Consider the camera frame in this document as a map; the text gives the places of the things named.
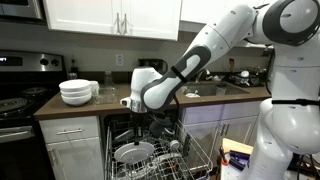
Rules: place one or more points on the small glass jar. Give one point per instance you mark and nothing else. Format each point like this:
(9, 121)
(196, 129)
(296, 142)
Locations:
(72, 76)

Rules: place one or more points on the white under-sink cabinet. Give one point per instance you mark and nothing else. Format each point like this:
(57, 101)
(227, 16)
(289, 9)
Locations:
(216, 126)

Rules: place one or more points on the clear glass carafe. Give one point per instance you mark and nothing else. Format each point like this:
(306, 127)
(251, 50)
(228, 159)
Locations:
(108, 81)

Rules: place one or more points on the white item in sink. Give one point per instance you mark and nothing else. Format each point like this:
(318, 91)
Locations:
(192, 95)

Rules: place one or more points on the small white dish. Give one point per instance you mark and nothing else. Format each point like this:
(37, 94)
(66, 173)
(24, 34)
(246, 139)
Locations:
(174, 144)

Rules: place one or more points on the white coffee mug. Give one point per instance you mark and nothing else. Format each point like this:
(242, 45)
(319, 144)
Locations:
(95, 87)

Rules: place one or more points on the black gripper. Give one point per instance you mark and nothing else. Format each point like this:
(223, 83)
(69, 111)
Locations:
(138, 120)

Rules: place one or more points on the white wall outlet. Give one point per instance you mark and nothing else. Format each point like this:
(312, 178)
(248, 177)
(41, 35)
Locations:
(119, 59)

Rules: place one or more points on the wooden board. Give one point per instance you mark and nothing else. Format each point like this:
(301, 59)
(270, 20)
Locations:
(236, 146)

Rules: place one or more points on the black orange clamp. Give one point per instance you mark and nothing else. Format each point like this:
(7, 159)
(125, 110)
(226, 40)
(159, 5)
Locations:
(223, 156)

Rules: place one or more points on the white lower cabinet with drawer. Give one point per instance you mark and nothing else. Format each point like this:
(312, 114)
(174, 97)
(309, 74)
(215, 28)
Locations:
(71, 150)

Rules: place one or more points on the kitchen sink basin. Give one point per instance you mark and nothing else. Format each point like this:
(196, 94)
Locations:
(213, 89)

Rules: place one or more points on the white dinner plate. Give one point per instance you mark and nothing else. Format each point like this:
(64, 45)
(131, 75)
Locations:
(133, 153)

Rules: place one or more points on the dark bowl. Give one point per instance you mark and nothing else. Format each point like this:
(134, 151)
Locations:
(160, 128)

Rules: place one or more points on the stainless steel microwave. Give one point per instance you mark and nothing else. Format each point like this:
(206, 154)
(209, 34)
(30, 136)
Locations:
(20, 8)

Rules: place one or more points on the black dish drying rack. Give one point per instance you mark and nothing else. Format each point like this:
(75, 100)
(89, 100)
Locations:
(246, 80)

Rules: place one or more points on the dishwasher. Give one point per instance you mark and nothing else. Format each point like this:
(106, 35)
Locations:
(116, 117)

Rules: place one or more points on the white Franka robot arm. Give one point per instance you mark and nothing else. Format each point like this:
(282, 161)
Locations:
(286, 100)

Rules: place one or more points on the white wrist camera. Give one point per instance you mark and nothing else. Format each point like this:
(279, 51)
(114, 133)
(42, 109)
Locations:
(126, 102)

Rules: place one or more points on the metal sink faucet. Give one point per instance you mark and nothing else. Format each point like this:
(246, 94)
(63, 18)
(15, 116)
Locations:
(201, 74)

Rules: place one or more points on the white upper cabinet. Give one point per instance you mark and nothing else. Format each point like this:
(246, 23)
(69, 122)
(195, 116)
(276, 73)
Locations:
(83, 16)

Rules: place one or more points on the dark slim bottle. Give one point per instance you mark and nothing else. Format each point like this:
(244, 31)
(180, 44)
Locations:
(74, 66)

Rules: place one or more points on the glass cup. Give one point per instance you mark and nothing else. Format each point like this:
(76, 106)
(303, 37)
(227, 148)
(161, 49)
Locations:
(106, 96)

